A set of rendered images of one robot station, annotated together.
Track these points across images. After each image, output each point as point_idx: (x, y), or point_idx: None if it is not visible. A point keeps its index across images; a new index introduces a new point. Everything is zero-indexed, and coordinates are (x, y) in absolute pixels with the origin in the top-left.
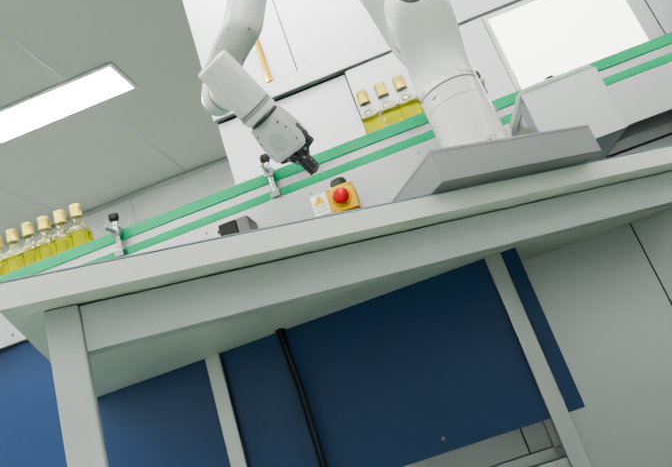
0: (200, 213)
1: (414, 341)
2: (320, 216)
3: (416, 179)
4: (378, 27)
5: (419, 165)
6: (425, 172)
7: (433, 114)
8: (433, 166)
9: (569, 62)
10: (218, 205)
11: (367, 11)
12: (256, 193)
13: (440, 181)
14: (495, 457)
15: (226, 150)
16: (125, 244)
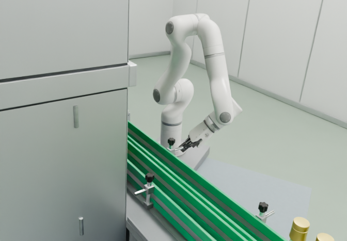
0: (203, 187)
1: None
2: (237, 166)
3: (205, 154)
4: (174, 85)
5: (207, 149)
6: (207, 151)
7: (180, 129)
8: (209, 150)
9: None
10: (193, 179)
11: (177, 79)
12: (174, 166)
13: (208, 154)
14: None
15: (127, 123)
16: (252, 228)
